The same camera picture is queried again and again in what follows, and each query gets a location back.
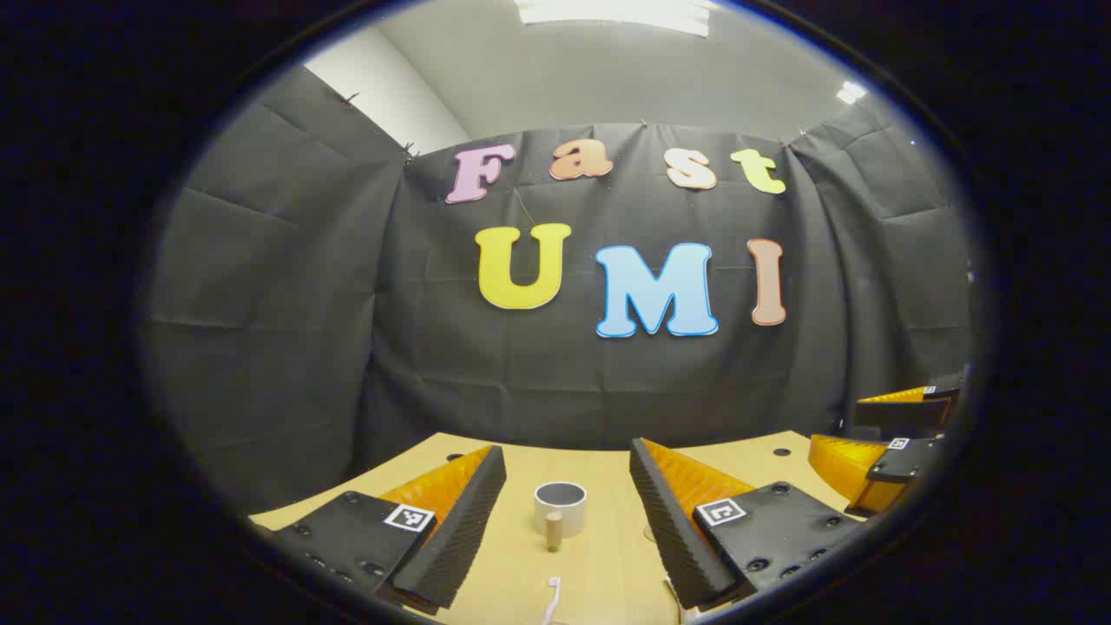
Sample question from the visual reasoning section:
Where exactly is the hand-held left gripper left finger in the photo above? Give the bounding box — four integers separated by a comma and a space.
247, 444, 507, 615

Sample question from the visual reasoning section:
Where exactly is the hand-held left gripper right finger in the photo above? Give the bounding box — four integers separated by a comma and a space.
629, 437, 869, 610

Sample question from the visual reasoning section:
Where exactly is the white cup with wooden handle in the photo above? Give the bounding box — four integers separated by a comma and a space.
534, 482, 588, 553

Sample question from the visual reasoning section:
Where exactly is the light wooden desktop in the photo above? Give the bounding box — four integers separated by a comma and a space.
247, 431, 860, 625

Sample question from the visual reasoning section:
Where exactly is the large ceiling light panel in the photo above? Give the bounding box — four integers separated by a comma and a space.
514, 0, 721, 37

